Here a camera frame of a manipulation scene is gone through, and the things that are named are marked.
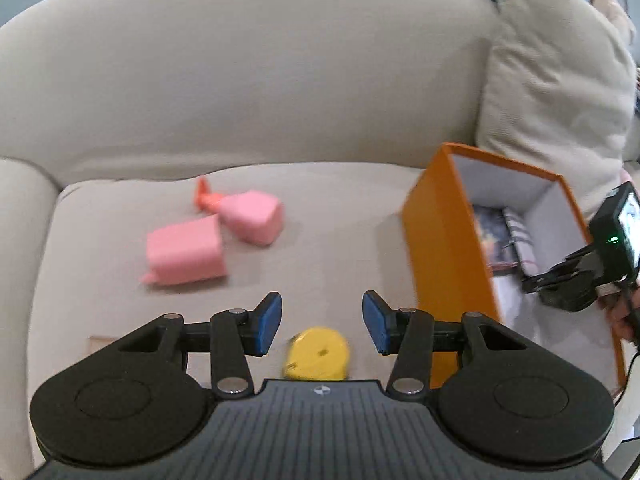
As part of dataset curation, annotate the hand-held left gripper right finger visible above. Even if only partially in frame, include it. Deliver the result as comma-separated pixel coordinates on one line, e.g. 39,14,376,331
362,290,531,396

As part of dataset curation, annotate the pink bottle orange cap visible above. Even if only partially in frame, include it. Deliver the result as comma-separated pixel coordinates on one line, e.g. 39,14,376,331
194,175,286,247

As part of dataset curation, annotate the beige fabric sofa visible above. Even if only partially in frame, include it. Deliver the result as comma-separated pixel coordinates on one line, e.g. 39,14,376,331
0,0,640,480

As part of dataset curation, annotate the beige throw pillow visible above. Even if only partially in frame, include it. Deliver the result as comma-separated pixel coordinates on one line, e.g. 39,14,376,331
475,0,639,206

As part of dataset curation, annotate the beige bear shaped bag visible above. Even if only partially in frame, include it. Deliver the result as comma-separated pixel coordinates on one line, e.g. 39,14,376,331
587,0,636,46

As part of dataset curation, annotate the orange cardboard box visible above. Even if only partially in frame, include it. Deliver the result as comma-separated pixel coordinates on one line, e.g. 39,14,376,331
402,142,629,392

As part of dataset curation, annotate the plaid pattern case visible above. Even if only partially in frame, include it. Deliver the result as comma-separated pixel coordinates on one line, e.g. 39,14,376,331
502,208,539,279

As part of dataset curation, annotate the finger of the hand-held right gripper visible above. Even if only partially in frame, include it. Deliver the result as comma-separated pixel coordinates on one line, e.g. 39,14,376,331
522,254,595,294

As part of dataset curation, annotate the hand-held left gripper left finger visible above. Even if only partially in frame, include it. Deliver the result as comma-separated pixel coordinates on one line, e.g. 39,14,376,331
117,291,283,396

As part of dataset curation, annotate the black cable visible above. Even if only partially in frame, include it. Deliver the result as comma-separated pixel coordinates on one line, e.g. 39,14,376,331
612,345,640,404

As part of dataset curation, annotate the pink foam block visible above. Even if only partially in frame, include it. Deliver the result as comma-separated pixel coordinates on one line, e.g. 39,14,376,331
139,214,229,287

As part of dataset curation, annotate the person's right hand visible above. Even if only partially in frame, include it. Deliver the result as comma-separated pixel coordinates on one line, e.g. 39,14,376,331
606,286,640,347

